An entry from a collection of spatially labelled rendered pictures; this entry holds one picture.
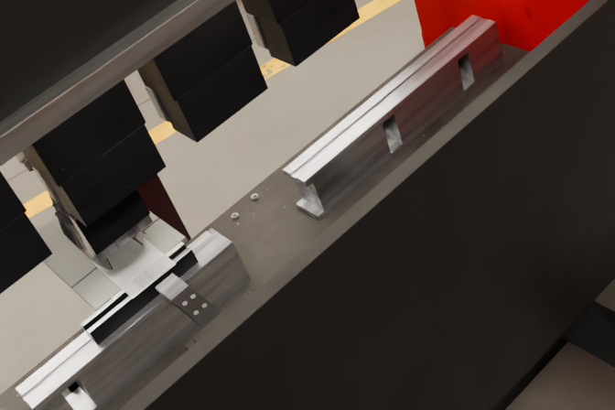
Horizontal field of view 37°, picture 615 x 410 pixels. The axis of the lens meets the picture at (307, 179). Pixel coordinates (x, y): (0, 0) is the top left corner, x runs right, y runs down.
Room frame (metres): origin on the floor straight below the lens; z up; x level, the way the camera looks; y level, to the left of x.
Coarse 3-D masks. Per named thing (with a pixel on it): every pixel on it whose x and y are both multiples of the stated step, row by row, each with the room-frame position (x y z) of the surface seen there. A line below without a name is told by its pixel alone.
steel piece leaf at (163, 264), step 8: (152, 264) 1.09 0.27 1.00; (160, 264) 1.09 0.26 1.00; (168, 264) 1.08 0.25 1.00; (144, 272) 1.09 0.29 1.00; (152, 272) 1.08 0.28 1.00; (160, 272) 1.07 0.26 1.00; (136, 280) 1.07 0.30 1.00; (144, 280) 1.07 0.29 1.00; (152, 280) 1.06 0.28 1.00; (128, 288) 1.06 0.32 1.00; (136, 288) 1.06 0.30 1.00; (144, 288) 1.05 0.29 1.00
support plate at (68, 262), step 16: (48, 224) 1.30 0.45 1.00; (160, 224) 1.18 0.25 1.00; (48, 240) 1.25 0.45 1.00; (64, 240) 1.24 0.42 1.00; (160, 240) 1.15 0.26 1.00; (176, 240) 1.13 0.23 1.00; (64, 256) 1.20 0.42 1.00; (80, 256) 1.18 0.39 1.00; (64, 272) 1.16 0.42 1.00; (80, 272) 1.14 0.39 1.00; (96, 272) 1.13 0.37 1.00; (80, 288) 1.11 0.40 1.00; (96, 288) 1.09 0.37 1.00; (112, 288) 1.08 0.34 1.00; (96, 304) 1.06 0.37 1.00
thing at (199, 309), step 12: (168, 276) 1.05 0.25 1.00; (156, 288) 1.04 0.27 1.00; (168, 288) 1.03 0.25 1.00; (180, 288) 1.02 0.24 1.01; (192, 288) 1.01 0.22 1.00; (180, 300) 0.99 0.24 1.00; (192, 300) 0.98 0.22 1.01; (204, 300) 0.97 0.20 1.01; (240, 300) 0.92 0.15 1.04; (192, 312) 0.96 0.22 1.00; (204, 312) 0.95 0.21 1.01; (216, 312) 0.94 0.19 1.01; (228, 312) 0.90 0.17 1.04; (204, 324) 0.93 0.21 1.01; (216, 324) 0.89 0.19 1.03
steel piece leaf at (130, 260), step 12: (132, 240) 1.17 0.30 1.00; (144, 240) 1.16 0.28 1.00; (120, 252) 1.15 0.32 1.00; (132, 252) 1.14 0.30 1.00; (144, 252) 1.13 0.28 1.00; (156, 252) 1.12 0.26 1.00; (96, 264) 1.14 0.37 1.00; (120, 264) 1.12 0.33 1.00; (132, 264) 1.11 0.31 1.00; (144, 264) 1.10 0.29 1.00; (108, 276) 1.11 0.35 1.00; (120, 276) 1.10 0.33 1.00; (132, 276) 1.09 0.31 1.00
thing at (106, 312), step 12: (180, 252) 1.11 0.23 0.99; (192, 252) 1.10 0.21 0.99; (180, 264) 1.09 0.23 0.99; (192, 264) 1.09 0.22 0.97; (120, 300) 1.05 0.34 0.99; (132, 300) 1.04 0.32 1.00; (144, 300) 1.05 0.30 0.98; (96, 312) 1.04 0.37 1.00; (108, 312) 1.04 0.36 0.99; (120, 312) 1.03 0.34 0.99; (132, 312) 1.04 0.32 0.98; (84, 324) 1.03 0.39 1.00; (96, 324) 1.02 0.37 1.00; (108, 324) 1.02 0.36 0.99; (120, 324) 1.03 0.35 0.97; (96, 336) 1.01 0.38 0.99; (108, 336) 1.01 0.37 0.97
